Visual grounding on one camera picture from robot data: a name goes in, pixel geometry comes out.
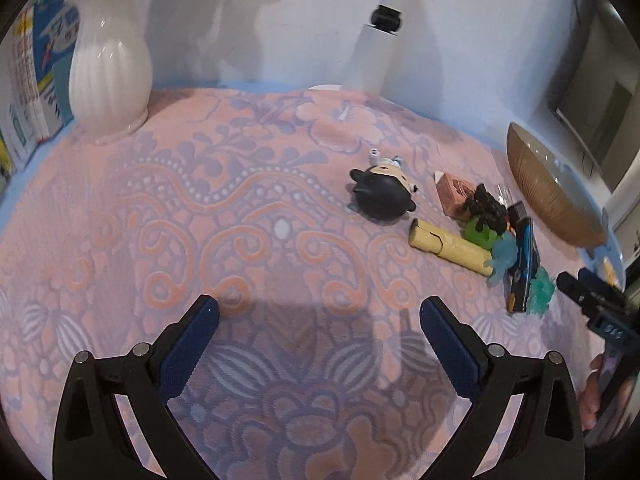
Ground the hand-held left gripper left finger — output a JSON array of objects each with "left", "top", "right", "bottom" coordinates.
[{"left": 52, "top": 294, "right": 221, "bottom": 480}]

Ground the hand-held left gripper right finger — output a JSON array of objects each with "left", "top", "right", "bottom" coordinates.
[{"left": 419, "top": 296, "right": 586, "bottom": 480}]

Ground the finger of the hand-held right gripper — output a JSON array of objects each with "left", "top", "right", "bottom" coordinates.
[
  {"left": 556, "top": 271, "right": 601, "bottom": 316},
  {"left": 577, "top": 267, "right": 626, "bottom": 306}
]

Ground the yellow highlighter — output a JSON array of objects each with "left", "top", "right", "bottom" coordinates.
[{"left": 409, "top": 218, "right": 495, "bottom": 277}]

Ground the brown ribbed glass bowl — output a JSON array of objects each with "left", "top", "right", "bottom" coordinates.
[{"left": 506, "top": 121, "right": 608, "bottom": 248}]

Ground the green toy dinosaur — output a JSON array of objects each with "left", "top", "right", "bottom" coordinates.
[{"left": 462, "top": 217, "right": 498, "bottom": 251}]

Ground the black-haired figurine toy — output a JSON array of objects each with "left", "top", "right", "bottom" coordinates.
[{"left": 347, "top": 149, "right": 420, "bottom": 222}]

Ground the person's right hand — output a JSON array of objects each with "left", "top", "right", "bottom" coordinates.
[{"left": 580, "top": 352, "right": 607, "bottom": 428}]

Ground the teal toy figure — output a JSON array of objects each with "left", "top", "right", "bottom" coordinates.
[{"left": 527, "top": 266, "right": 557, "bottom": 318}]

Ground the light blue toy figure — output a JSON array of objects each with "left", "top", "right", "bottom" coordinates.
[{"left": 487, "top": 232, "right": 518, "bottom": 288}]

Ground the pink patterned tablecloth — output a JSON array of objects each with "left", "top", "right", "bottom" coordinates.
[{"left": 0, "top": 85, "right": 608, "bottom": 480}]

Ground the small brown box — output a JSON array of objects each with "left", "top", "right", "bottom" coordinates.
[{"left": 435, "top": 171, "right": 478, "bottom": 218}]

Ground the white ribbed vase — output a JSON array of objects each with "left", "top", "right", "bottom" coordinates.
[{"left": 68, "top": 0, "right": 153, "bottom": 145}]

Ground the wall television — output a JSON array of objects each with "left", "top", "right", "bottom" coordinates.
[{"left": 547, "top": 0, "right": 636, "bottom": 193}]

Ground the white lamp post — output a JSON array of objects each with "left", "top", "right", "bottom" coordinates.
[{"left": 345, "top": 0, "right": 416, "bottom": 98}]

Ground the black clip on post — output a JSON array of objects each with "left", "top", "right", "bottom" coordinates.
[{"left": 370, "top": 5, "right": 402, "bottom": 35}]

